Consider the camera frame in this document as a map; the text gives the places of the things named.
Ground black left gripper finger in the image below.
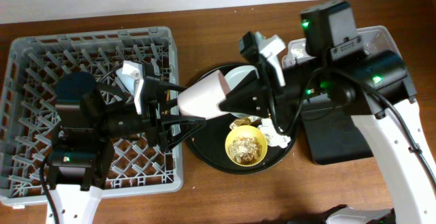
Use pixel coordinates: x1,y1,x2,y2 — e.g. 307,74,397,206
158,81,187,92
161,116,206,149

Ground white round plate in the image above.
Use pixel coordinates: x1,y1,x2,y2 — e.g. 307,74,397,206
224,65,256,90

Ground gold snack wrapper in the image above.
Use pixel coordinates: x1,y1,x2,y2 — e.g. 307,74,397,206
229,116,261,130

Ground pink cup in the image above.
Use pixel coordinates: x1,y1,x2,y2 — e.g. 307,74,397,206
178,70,230,120

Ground white tissue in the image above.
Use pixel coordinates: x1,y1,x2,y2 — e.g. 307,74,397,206
258,118,291,148

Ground yellow bowl with food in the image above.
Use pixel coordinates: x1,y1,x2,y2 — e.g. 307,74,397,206
225,125,268,167

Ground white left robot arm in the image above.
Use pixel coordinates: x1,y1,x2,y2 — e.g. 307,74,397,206
40,61,206,223

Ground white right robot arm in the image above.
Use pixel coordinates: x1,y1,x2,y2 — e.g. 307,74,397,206
219,0,435,223

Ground grey plastic dishwasher rack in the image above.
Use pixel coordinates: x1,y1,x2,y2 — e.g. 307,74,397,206
1,27,183,208

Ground round black tray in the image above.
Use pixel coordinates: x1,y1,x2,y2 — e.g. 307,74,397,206
186,114,300,175

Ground black rectangular tray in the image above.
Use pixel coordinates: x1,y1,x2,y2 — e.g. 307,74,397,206
300,101,373,165

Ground clear plastic bin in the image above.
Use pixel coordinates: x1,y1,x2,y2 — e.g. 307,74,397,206
281,25,401,69

